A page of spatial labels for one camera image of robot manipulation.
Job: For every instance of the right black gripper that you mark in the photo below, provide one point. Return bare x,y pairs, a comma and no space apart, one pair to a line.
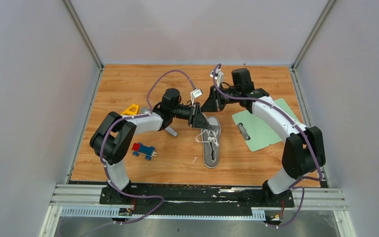
210,105

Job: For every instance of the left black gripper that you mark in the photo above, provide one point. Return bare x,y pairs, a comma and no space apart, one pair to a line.
200,121

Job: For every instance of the white shoelace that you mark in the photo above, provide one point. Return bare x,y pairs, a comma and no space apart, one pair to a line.
209,136

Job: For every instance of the grey canvas sneaker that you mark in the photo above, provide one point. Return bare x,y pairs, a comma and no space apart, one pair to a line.
210,151

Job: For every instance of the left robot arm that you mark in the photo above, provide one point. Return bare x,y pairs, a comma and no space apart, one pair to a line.
112,139

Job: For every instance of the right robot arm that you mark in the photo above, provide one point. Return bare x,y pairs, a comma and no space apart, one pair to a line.
303,146

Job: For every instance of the silver microphone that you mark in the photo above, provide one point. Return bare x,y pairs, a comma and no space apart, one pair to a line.
168,129

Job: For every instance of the green clipboard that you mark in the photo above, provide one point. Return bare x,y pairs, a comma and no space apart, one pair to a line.
261,129

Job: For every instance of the yellow toy block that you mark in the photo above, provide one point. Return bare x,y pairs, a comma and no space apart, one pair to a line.
132,110

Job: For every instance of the blue red toy car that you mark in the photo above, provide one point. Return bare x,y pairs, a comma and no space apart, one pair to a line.
141,150

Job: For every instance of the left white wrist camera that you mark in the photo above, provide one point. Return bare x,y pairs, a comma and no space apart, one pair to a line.
194,94

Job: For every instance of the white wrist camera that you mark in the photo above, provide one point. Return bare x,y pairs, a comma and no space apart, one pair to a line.
218,77
194,94

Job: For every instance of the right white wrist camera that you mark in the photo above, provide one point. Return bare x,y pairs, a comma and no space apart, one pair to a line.
218,77

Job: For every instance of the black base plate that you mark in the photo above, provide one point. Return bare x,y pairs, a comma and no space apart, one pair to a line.
198,200

